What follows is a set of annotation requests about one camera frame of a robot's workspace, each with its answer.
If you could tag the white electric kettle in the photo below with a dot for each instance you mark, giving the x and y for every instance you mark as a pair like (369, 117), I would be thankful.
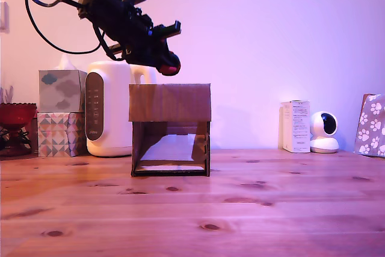
(118, 112)

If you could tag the red and navy footbag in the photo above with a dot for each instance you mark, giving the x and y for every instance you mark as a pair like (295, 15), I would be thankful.
(170, 69)

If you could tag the white printed carton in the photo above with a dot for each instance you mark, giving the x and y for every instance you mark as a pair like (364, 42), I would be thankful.
(299, 127)

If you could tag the triangle pattern tissue box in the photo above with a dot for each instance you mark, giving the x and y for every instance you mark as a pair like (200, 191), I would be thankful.
(55, 135)

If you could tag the paw print gift bag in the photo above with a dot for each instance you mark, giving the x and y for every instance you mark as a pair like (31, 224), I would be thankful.
(371, 127)

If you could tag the small white round camera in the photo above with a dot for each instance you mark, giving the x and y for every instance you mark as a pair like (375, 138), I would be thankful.
(323, 144)

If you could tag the cardboard dice tower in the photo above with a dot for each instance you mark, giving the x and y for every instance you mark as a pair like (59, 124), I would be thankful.
(170, 102)

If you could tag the cloud print tissue box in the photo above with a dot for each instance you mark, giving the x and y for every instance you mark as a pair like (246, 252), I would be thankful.
(58, 91)

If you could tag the white wall plate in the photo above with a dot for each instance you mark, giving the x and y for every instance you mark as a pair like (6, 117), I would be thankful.
(3, 16)

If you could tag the red glass footed bowl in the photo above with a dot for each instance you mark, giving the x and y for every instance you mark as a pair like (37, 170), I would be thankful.
(15, 117)

